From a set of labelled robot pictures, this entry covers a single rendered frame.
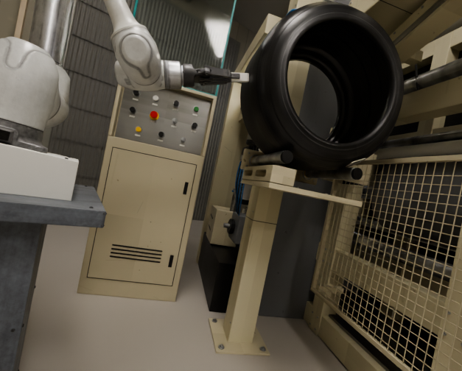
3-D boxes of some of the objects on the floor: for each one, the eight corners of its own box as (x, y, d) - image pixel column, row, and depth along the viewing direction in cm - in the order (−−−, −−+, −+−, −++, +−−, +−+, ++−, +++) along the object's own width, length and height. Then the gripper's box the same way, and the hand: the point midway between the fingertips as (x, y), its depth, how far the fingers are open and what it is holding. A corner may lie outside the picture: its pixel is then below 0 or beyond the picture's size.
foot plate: (208, 319, 139) (208, 315, 139) (253, 322, 145) (253, 319, 145) (215, 353, 113) (217, 349, 113) (270, 355, 119) (270, 351, 119)
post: (221, 327, 134) (315, -132, 131) (245, 329, 137) (337, -120, 134) (226, 344, 121) (331, -164, 118) (252, 345, 124) (354, -151, 121)
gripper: (182, 55, 79) (253, 59, 84) (180, 71, 92) (243, 74, 97) (183, 79, 79) (254, 82, 84) (182, 92, 92) (244, 93, 97)
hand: (239, 77), depth 90 cm, fingers closed
